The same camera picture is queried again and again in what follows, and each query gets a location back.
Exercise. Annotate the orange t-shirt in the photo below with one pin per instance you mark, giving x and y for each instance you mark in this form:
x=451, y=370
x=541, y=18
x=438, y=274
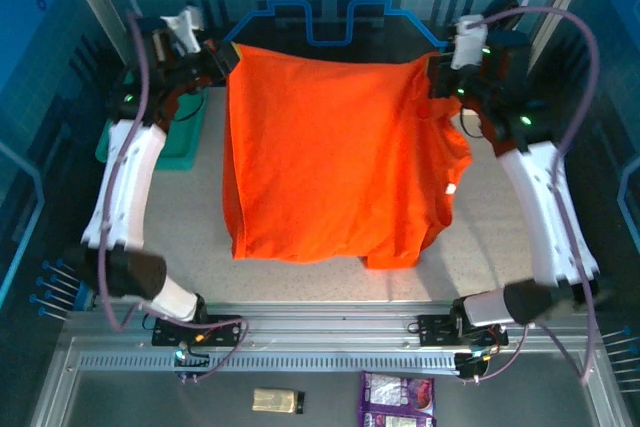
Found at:
x=325, y=147

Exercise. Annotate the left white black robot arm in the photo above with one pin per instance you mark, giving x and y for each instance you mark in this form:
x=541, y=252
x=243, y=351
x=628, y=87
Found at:
x=125, y=182

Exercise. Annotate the green plastic basket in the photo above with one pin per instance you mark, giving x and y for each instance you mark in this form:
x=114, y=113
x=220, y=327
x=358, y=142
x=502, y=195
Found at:
x=182, y=147

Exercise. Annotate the purple snack packet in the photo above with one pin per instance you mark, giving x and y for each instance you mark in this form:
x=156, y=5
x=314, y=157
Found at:
x=395, y=392

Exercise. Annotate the beige bar packet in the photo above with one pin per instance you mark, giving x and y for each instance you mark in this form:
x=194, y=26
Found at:
x=272, y=399

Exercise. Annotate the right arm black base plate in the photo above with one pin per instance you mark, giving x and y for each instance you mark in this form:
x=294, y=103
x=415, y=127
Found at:
x=432, y=329

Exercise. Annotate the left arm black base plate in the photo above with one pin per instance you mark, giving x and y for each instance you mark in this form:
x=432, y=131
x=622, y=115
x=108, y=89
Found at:
x=225, y=332

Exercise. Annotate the aluminium front frame rail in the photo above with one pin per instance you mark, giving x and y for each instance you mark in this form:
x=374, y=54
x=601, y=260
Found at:
x=325, y=329

